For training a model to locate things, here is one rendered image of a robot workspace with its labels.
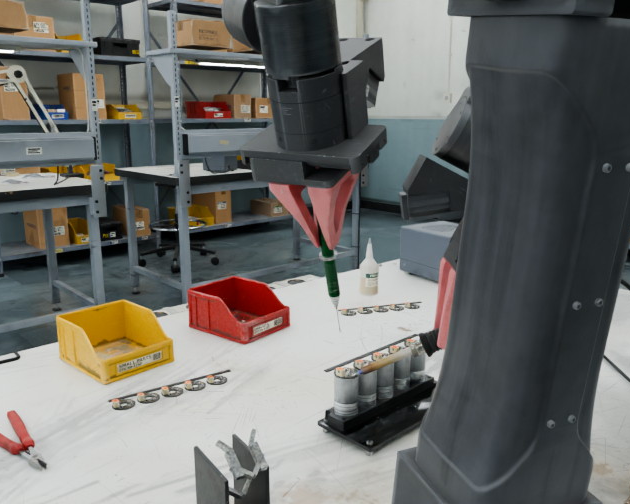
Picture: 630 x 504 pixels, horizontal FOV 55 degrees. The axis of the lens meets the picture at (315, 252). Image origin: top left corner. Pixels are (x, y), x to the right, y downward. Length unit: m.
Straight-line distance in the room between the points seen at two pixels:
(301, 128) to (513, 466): 0.29
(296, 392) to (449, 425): 0.46
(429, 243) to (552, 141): 0.95
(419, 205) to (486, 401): 0.32
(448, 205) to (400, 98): 6.07
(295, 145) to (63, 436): 0.38
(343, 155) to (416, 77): 6.06
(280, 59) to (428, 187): 0.18
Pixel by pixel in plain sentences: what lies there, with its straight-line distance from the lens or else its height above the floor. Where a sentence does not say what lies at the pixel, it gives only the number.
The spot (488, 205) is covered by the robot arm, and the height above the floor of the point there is 1.03.
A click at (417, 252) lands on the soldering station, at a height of 0.80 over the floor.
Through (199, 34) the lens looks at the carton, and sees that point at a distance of 3.22.
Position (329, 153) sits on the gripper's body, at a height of 1.04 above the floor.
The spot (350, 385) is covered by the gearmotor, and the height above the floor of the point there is 0.80.
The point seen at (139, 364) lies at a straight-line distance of 0.79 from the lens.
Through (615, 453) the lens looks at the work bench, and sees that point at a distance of 0.67.
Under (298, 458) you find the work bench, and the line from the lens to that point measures 0.60.
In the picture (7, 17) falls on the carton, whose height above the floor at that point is 1.43.
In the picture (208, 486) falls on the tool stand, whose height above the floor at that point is 0.81.
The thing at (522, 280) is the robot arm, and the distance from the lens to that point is 0.23.
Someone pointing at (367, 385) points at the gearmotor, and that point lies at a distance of 0.64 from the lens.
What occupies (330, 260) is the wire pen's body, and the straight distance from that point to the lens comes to 0.53.
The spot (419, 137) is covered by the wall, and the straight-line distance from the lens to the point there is 6.44.
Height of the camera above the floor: 1.06
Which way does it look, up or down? 13 degrees down
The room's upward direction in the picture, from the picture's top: straight up
